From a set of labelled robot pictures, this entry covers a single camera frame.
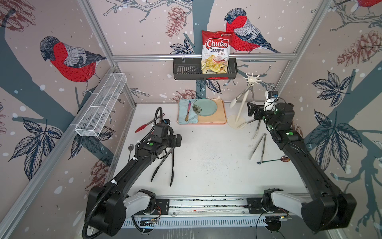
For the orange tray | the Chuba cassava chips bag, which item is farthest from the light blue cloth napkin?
the Chuba cassava chips bag

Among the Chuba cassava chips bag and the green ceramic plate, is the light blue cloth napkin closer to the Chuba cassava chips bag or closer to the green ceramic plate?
the green ceramic plate

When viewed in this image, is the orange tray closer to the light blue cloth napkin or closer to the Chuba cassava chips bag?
the light blue cloth napkin

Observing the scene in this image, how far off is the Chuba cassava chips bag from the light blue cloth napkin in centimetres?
35

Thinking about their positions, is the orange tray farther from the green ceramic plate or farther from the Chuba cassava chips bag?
the Chuba cassava chips bag

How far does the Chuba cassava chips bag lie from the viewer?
85 centimetres

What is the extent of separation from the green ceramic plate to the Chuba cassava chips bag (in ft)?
1.12

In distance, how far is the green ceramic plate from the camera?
3.80 feet

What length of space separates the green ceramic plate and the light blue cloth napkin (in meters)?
0.02

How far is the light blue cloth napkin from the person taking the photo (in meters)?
1.09

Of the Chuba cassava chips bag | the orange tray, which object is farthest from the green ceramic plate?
the Chuba cassava chips bag
